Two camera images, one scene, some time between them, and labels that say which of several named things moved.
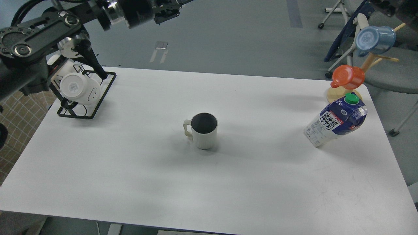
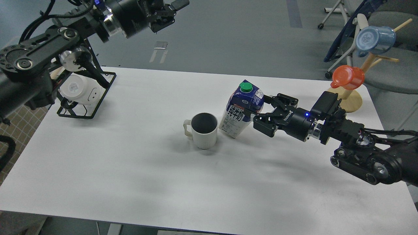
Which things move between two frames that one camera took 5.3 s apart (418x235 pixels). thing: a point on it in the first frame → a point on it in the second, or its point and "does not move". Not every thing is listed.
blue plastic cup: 373,39 does not move
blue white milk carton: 338,119 → 245,100
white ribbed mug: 202,129 does not move
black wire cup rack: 80,93 does not move
